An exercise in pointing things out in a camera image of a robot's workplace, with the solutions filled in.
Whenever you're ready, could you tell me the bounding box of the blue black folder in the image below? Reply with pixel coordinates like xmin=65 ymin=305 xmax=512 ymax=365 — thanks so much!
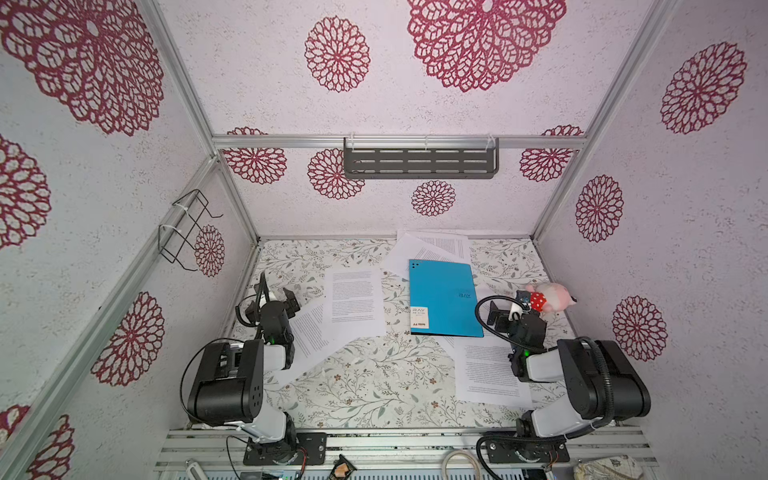
xmin=408 ymin=259 xmax=484 ymax=338

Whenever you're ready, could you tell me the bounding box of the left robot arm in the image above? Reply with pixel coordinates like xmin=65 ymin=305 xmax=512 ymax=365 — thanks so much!
xmin=182 ymin=285 xmax=300 ymax=455

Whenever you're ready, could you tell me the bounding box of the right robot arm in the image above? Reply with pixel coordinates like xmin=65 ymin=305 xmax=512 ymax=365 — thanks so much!
xmin=474 ymin=295 xmax=651 ymax=446

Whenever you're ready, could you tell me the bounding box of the pink plush toy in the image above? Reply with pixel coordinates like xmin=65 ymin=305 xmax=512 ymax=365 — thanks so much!
xmin=516 ymin=282 xmax=577 ymax=314

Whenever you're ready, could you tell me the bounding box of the printed paper sheet back top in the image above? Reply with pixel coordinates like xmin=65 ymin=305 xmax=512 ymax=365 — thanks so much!
xmin=397 ymin=230 xmax=471 ymax=261

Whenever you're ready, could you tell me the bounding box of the patterned cloth bag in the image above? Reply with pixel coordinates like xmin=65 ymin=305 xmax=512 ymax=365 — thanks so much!
xmin=573 ymin=455 xmax=645 ymax=480

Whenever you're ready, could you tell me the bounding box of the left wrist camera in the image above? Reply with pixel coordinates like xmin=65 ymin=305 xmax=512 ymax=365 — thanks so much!
xmin=252 ymin=287 xmax=283 ymax=306

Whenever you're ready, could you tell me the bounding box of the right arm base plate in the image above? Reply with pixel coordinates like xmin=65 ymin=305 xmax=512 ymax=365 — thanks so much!
xmin=476 ymin=432 xmax=571 ymax=464

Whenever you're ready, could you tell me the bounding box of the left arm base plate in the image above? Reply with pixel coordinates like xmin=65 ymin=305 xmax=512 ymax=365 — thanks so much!
xmin=243 ymin=432 xmax=328 ymax=467

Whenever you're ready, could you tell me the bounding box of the black wire wall rack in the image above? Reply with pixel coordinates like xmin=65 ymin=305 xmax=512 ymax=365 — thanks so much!
xmin=157 ymin=189 xmax=225 ymax=277

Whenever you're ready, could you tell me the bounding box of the white cable loop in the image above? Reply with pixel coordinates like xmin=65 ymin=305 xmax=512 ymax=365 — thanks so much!
xmin=440 ymin=449 xmax=483 ymax=480

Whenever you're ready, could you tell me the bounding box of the grey wall shelf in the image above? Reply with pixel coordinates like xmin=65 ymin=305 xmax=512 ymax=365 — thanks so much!
xmin=342 ymin=137 xmax=500 ymax=180

